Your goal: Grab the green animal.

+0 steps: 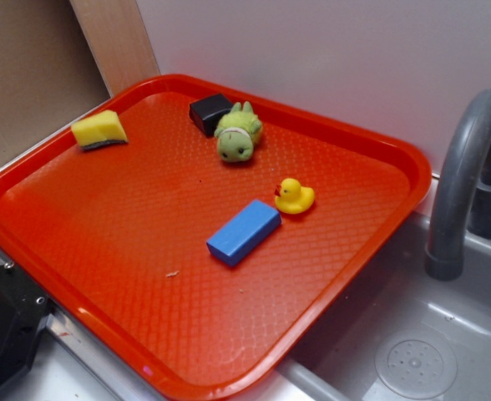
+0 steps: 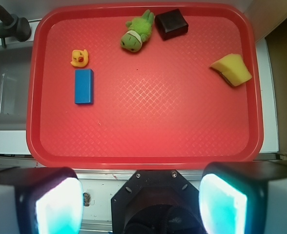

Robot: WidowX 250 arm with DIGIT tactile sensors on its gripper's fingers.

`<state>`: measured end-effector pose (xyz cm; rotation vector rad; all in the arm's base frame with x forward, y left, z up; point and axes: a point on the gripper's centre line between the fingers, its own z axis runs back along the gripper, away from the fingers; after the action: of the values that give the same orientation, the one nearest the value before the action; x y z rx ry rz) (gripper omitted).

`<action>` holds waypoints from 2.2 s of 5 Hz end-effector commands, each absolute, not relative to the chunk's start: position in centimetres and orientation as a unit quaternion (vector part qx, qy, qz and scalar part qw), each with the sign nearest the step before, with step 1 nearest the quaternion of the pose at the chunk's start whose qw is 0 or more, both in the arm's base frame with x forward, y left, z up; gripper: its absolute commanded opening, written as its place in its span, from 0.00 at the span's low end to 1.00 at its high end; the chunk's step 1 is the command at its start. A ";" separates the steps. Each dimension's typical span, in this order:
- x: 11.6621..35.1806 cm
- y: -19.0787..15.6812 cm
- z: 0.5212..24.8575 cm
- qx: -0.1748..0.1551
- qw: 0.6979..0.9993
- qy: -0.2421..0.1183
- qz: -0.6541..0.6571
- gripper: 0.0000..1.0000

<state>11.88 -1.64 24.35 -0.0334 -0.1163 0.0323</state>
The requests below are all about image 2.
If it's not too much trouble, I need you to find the yellow sponge wedge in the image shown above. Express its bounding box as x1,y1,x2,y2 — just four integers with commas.
210,54,252,87

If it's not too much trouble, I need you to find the grey sink basin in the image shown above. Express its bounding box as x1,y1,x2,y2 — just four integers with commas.
0,41,33,131

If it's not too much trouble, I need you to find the blue rectangular block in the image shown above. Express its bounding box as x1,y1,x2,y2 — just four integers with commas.
75,69,94,104

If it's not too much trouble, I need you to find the dark metal faucet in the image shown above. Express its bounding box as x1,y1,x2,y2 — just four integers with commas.
0,5,32,48

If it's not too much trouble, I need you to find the dark brown square block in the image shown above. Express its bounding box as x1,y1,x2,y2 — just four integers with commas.
155,9,189,40

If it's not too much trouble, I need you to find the red plastic tray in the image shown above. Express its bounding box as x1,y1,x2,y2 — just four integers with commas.
26,2,264,170

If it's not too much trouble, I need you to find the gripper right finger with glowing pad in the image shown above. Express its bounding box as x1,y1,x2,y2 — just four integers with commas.
199,161,287,234

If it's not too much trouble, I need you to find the yellow rubber duck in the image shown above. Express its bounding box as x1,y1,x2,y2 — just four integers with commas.
70,49,89,68

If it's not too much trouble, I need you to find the green plush turtle toy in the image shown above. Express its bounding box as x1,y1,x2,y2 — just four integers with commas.
120,9,155,53

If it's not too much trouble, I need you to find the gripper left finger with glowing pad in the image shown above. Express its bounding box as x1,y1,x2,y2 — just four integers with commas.
0,167,83,234

